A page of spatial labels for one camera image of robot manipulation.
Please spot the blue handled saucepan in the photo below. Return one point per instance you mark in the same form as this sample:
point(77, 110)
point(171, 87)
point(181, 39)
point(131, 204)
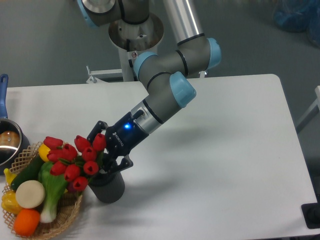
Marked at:
point(12, 139)

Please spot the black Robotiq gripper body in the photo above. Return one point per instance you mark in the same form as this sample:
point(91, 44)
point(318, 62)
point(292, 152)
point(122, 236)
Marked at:
point(124, 135)

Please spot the orange fruit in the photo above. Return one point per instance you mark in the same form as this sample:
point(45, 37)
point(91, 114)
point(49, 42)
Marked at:
point(26, 222)

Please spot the woven wicker basket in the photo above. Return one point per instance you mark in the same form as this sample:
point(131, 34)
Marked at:
point(67, 209)

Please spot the purple red radish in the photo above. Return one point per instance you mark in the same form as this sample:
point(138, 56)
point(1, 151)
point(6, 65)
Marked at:
point(70, 187)

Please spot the dark grey ribbed vase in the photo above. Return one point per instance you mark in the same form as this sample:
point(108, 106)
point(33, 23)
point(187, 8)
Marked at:
point(108, 184)

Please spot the beige round bun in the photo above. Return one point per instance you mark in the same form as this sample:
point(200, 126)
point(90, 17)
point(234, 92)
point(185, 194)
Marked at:
point(30, 194)

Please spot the blue plastic bag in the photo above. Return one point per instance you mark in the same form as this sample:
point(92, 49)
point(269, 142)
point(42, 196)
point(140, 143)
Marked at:
point(299, 16)

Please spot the yellow bell pepper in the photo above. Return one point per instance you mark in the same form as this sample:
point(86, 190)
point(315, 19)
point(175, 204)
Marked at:
point(9, 202)

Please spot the dark green cucumber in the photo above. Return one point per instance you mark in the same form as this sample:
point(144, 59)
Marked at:
point(30, 172)

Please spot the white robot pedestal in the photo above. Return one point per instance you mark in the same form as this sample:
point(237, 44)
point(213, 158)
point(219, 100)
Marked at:
point(133, 39)

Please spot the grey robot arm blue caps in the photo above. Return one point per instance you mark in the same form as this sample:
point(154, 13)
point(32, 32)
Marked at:
point(167, 93)

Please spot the green bok choy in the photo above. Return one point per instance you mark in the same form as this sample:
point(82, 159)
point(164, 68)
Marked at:
point(54, 186)

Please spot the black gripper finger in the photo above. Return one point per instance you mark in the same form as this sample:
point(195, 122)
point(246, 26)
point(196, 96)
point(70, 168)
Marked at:
point(99, 127)
point(110, 165)

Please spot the white frame at right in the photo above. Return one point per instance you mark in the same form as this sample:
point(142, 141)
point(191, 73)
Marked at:
point(310, 113)

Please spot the yellow squash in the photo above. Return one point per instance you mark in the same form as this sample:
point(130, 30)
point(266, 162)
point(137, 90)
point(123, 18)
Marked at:
point(43, 151)

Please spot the red tulip bouquet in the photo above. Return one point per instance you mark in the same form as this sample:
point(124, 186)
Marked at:
point(80, 162)

